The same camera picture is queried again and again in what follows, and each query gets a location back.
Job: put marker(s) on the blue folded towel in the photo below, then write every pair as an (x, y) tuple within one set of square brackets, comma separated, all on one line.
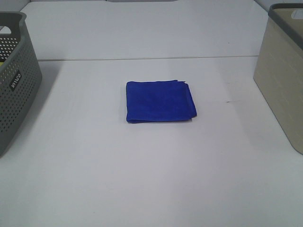
[(159, 101)]

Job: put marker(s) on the beige plastic basket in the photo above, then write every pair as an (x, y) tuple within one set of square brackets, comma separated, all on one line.
[(279, 70)]

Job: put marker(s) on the grey perforated plastic basket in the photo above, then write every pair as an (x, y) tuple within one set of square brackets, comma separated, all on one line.
[(20, 76)]

